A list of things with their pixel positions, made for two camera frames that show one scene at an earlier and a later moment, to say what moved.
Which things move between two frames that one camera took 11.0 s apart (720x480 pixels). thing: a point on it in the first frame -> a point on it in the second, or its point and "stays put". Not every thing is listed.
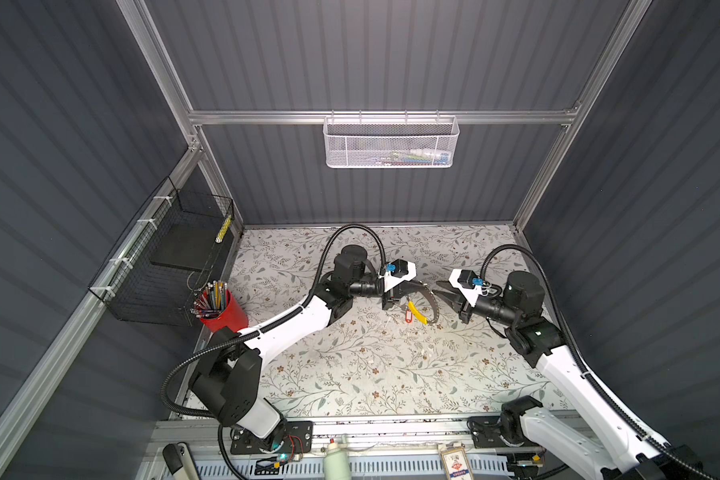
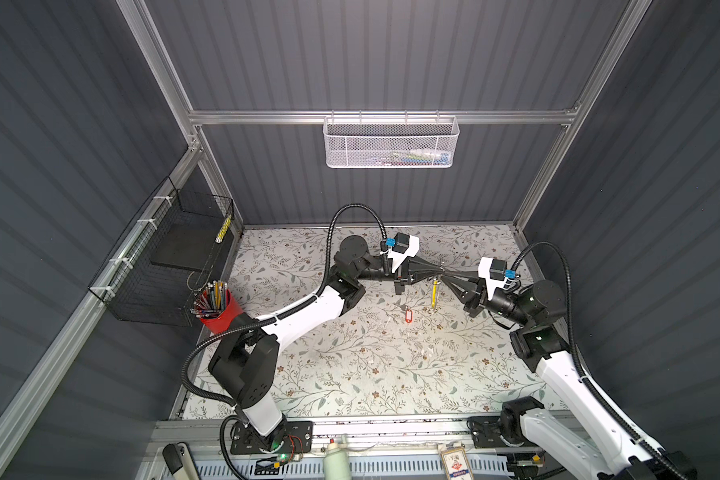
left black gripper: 391,297 -> 404,278
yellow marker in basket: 222,232 stays put
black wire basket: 175,248 stays put
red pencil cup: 217,307 stays put
